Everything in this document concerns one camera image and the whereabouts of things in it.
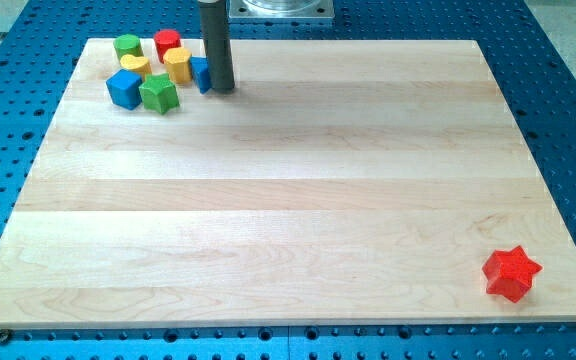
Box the green star block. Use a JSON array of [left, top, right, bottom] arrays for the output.
[[139, 74, 180, 115]]

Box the red star block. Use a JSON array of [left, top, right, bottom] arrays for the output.
[[482, 245, 543, 303]]

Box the light wooden board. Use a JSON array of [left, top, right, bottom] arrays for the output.
[[0, 38, 576, 329]]

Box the blue block behind rod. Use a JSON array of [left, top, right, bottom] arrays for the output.
[[190, 56, 212, 94]]

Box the yellow hexagon block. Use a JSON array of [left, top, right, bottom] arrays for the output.
[[163, 47, 192, 84]]

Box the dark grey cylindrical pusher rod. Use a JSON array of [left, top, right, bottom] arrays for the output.
[[198, 0, 235, 93]]

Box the red cylinder block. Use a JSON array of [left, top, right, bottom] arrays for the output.
[[153, 29, 181, 63]]

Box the yellow heart block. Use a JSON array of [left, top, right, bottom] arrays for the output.
[[119, 54, 152, 80]]

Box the blue cube block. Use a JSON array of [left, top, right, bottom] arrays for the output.
[[106, 69, 142, 110]]

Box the green cylinder block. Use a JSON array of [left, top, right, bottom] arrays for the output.
[[113, 34, 143, 61]]

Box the blue perforated metal table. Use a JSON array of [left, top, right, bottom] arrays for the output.
[[0, 0, 576, 359]]

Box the left front board clamp screw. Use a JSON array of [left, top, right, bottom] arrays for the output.
[[0, 329, 14, 346]]

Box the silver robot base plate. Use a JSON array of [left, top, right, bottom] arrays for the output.
[[229, 0, 335, 20]]

